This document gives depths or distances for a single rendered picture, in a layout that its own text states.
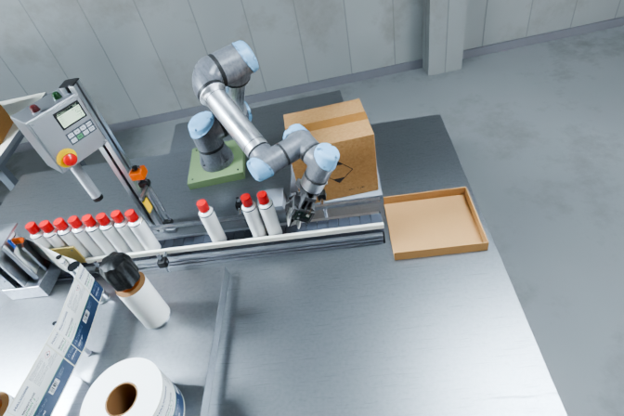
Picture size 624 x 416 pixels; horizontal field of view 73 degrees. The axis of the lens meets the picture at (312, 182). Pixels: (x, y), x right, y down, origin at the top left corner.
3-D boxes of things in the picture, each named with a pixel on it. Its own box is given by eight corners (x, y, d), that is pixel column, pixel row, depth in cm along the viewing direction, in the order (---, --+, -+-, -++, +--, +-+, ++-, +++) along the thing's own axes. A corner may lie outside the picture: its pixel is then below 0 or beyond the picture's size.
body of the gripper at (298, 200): (287, 219, 134) (299, 194, 127) (288, 201, 141) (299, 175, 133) (309, 225, 136) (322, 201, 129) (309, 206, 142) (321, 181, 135)
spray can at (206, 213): (212, 248, 150) (191, 209, 136) (214, 236, 154) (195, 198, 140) (227, 246, 149) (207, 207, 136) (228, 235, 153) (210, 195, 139)
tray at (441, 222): (395, 260, 139) (394, 253, 137) (383, 203, 158) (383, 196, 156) (487, 250, 136) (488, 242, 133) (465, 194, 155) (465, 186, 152)
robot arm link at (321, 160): (329, 137, 126) (346, 156, 123) (316, 163, 133) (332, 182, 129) (310, 142, 121) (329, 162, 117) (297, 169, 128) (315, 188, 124)
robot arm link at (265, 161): (172, 62, 133) (259, 173, 117) (202, 48, 137) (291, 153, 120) (180, 86, 143) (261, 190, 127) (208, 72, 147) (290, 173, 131)
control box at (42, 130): (47, 166, 132) (8, 116, 119) (93, 135, 141) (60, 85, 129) (64, 175, 127) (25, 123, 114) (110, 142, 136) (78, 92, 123)
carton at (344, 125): (302, 206, 162) (288, 152, 144) (296, 166, 180) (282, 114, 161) (379, 189, 161) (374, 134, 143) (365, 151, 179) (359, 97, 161)
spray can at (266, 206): (267, 240, 148) (253, 201, 134) (268, 229, 152) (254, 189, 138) (282, 239, 148) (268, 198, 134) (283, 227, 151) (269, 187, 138)
